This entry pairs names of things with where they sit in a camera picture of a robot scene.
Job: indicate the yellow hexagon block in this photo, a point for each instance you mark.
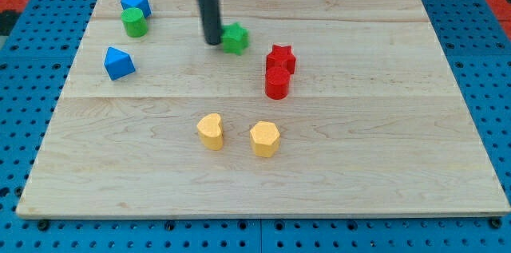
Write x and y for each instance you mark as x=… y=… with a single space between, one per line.
x=265 y=139

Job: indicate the red cylinder block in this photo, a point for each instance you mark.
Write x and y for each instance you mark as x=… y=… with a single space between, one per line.
x=277 y=81

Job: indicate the yellow heart block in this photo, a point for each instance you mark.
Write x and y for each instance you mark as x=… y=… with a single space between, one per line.
x=210 y=131

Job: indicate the red star block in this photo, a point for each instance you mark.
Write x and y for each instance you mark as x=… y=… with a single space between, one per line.
x=281 y=56

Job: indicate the light wooden board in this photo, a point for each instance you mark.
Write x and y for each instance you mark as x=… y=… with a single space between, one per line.
x=373 y=126

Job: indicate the green star block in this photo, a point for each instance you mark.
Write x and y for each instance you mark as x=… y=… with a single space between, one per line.
x=234 y=38

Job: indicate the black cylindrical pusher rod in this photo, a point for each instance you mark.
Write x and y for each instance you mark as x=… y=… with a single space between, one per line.
x=211 y=21

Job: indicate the blue triangle block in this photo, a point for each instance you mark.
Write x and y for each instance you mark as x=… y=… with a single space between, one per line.
x=118 y=63

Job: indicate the green cylinder block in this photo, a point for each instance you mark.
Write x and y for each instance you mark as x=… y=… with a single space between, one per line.
x=134 y=22

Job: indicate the blue cube block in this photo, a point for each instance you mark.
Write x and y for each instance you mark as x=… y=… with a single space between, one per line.
x=141 y=4

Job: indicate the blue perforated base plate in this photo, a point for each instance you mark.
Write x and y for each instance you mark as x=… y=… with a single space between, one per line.
x=36 y=59

